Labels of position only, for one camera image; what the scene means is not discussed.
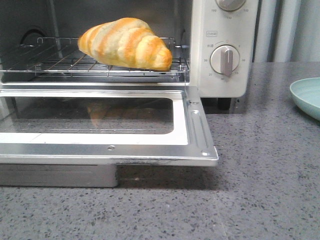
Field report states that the golden croissant bread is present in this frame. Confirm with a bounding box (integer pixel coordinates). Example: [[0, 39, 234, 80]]
[[77, 17, 173, 72]]

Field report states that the glass oven door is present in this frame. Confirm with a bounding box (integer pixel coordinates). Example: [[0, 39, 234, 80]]
[[0, 86, 219, 187]]

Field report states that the black right oven foot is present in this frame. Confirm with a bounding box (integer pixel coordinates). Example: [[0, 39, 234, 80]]
[[217, 97, 232, 111]]

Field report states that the white Toshiba toaster oven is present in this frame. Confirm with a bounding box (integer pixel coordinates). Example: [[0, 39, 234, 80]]
[[0, 0, 258, 99]]

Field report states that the beige timer knob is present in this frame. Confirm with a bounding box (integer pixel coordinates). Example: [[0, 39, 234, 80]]
[[210, 45, 240, 77]]

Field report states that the beige temperature knob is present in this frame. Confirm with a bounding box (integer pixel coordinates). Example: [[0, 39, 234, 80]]
[[215, 0, 246, 12]]

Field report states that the light green plate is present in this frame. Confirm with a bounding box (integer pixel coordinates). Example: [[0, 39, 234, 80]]
[[289, 77, 320, 121]]

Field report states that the grey curtain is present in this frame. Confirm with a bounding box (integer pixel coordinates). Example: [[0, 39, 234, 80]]
[[253, 0, 320, 63]]

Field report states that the metal wire oven rack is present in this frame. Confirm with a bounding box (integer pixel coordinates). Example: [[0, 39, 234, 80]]
[[0, 37, 189, 78]]

